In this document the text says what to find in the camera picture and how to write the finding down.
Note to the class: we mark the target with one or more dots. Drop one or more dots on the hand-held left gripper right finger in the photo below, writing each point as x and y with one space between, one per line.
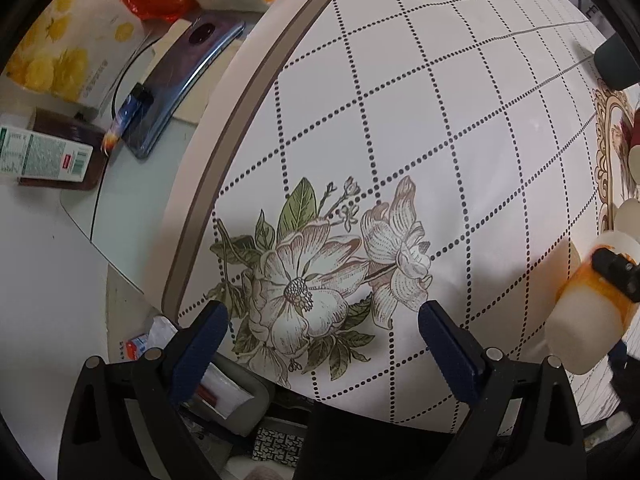
450 355

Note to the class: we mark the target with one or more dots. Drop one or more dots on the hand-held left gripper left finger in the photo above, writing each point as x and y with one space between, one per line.
200 350

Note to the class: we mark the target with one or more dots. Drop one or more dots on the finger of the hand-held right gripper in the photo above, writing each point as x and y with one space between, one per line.
617 275

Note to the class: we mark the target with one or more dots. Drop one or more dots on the white and orange cup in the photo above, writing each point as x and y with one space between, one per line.
582 325

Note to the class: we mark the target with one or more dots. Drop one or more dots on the dark teal cup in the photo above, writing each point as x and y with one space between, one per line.
617 65

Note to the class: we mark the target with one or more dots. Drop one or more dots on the white plastic packet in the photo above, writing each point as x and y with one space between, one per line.
220 390

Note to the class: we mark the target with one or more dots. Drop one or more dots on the small white blue packet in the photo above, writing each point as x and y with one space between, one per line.
134 347

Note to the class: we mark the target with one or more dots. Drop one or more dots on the grey tray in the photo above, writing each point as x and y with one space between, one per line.
245 405

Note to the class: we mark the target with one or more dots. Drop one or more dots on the brown ornate placemat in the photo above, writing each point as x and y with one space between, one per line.
607 160

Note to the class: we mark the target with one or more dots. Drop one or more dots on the black white patterned box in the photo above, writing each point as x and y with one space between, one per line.
277 444

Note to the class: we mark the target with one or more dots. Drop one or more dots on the floral printed tablecloth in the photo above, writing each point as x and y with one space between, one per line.
425 160

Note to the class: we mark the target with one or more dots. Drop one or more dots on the blue orange lighter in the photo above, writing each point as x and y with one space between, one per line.
121 122

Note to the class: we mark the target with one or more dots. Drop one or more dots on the blue purple smartphone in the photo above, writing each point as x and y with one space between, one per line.
175 85

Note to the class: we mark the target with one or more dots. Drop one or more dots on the lemon print tissue pack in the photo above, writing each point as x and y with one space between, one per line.
65 45

